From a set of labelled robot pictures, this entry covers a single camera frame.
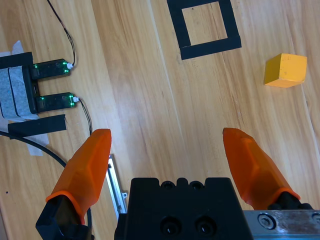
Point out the yellow wooden block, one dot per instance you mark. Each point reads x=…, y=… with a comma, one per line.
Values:
x=285, y=70

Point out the black tape square outline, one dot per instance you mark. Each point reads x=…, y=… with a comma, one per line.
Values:
x=210, y=47

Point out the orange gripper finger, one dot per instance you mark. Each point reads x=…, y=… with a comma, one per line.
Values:
x=85, y=170
x=252, y=165

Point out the silver aluminium bracket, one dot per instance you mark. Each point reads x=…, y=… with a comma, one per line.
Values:
x=115, y=185

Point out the black tape strip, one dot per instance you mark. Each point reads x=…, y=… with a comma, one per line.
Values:
x=37, y=126
x=15, y=61

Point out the black dongle with green lights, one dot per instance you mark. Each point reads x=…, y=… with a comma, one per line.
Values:
x=55, y=101
x=50, y=68

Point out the white masking tape piece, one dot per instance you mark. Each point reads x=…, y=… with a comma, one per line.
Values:
x=37, y=146
x=17, y=47

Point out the black USB hub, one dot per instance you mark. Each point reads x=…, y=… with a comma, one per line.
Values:
x=28, y=87

